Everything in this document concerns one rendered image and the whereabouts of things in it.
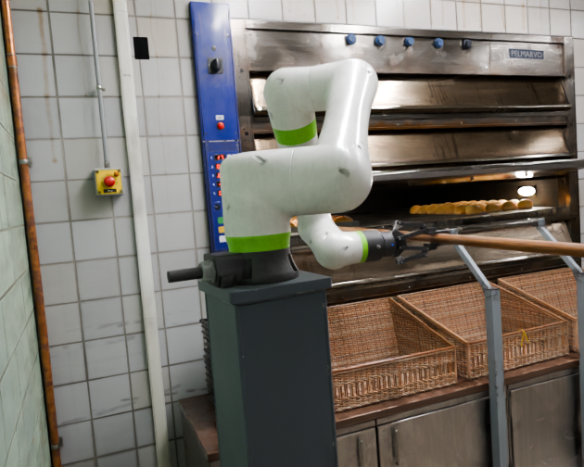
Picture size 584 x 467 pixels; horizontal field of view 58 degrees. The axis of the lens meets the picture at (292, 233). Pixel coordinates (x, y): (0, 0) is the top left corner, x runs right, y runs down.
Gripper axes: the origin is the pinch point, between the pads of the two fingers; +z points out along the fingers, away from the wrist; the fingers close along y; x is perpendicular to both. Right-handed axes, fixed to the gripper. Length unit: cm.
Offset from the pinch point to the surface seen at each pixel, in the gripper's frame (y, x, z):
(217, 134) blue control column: -43, -78, -46
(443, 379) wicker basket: 58, -32, 23
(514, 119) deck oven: -48, -83, 113
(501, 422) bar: 75, -22, 41
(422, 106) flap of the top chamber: -54, -77, 53
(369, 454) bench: 77, -27, -13
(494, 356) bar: 50, -22, 40
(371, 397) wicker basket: 59, -32, -8
